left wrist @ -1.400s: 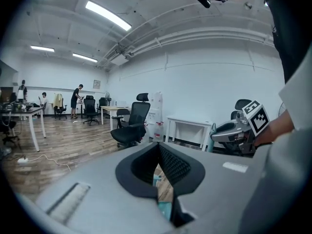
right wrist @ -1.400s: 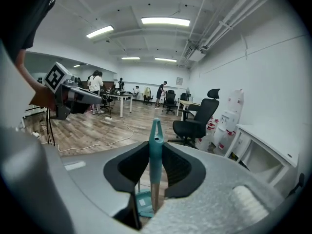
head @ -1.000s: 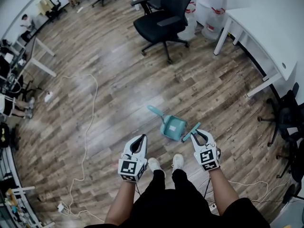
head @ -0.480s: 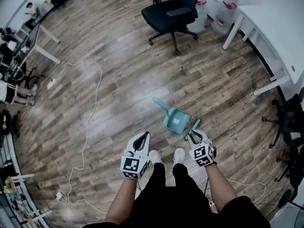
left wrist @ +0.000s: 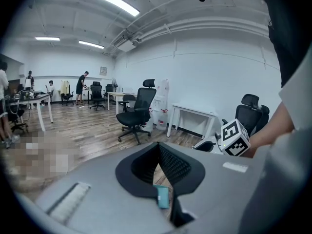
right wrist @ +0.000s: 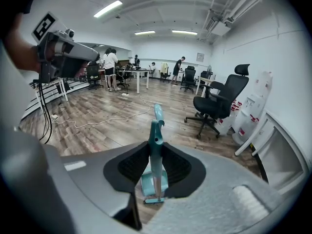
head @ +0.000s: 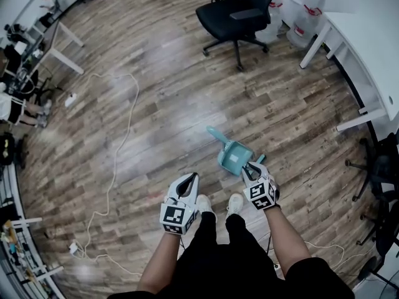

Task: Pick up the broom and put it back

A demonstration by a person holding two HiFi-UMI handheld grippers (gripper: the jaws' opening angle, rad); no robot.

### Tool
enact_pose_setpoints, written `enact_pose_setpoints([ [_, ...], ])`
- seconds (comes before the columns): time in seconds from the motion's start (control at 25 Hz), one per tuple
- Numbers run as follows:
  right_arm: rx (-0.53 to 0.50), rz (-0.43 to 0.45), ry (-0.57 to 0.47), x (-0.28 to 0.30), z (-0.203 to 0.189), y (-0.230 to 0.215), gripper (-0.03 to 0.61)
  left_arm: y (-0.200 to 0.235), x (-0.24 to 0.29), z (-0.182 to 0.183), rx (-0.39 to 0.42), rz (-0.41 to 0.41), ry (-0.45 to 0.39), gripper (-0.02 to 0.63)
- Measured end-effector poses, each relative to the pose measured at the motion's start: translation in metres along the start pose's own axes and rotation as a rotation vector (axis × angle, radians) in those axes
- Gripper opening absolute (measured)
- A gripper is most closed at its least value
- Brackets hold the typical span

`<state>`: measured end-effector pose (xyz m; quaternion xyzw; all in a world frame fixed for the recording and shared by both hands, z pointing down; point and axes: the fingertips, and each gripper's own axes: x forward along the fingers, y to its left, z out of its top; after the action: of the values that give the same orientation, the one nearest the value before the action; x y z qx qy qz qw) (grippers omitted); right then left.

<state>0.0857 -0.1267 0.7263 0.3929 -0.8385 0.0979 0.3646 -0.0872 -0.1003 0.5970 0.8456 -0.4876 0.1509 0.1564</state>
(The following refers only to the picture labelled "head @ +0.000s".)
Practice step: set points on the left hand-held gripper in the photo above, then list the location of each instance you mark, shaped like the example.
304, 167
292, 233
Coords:
176, 216

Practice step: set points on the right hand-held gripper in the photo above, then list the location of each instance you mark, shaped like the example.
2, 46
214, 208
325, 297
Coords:
262, 196

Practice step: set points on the person's left forearm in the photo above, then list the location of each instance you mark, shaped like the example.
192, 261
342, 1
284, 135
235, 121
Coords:
159, 260

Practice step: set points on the person's right forearm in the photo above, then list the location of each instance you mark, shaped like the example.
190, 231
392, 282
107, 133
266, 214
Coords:
286, 244

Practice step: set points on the person's left white shoe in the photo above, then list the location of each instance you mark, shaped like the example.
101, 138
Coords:
204, 203

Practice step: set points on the person's white shoe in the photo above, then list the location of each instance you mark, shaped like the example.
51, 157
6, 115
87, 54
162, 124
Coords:
204, 203
235, 202

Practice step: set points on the teal dustpan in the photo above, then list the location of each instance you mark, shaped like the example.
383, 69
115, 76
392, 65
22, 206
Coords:
233, 159

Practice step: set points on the person's right white shoe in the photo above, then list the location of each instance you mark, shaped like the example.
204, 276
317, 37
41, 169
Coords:
235, 202

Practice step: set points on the person's black clothes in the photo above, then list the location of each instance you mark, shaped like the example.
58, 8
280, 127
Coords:
230, 260

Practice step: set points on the white power adapter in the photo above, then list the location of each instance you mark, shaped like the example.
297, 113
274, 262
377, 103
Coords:
74, 248

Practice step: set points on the white power strip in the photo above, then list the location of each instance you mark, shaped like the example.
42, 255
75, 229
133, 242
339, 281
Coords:
71, 100

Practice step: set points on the black floor stand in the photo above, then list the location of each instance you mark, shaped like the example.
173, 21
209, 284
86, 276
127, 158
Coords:
368, 269

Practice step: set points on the clear water bottle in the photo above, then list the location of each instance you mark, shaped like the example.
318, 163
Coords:
304, 26
271, 23

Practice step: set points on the white shelving rack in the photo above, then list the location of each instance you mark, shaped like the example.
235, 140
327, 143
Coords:
28, 220

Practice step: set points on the black mesh headrest office chair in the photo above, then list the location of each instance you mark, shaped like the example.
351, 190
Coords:
224, 14

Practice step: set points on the dark desk with white legs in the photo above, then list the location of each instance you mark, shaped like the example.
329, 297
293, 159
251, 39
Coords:
68, 61

